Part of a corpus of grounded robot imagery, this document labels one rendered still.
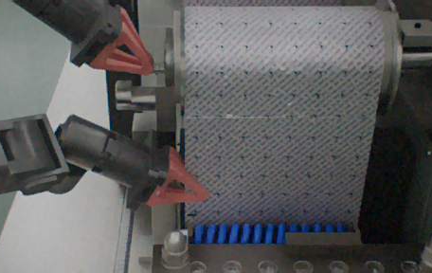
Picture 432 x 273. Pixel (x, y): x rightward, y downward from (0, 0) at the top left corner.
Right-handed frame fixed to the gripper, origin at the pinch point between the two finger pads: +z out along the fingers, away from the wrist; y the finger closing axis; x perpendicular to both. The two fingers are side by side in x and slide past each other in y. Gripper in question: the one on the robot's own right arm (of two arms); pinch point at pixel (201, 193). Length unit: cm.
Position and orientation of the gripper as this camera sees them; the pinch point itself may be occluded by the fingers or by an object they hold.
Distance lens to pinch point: 87.3
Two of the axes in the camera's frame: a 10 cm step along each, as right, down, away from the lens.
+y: 0.4, 5.3, -8.5
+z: 8.7, 4.0, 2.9
